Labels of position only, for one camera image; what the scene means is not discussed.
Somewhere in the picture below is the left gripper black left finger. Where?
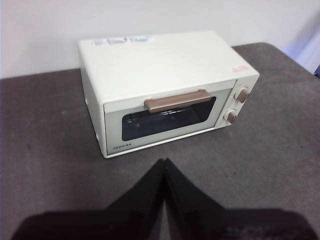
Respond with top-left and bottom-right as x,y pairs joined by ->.
9,158 -> 166,240

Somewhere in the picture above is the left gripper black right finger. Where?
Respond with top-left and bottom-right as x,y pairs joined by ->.
162,157 -> 318,240

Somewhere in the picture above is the oven door with beige handle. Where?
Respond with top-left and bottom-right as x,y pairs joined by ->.
103,79 -> 238,158

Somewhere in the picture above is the beige round oven knob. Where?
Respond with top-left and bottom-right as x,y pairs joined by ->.
236,86 -> 251,103
224,109 -> 238,125

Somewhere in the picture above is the cream Toshiba toaster oven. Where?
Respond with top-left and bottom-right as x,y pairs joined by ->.
77,30 -> 260,159

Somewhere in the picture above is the white printed label sticker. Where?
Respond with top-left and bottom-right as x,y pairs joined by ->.
129,34 -> 154,44

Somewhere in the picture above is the metal wire oven rack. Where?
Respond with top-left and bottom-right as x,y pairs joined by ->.
128,107 -> 191,121

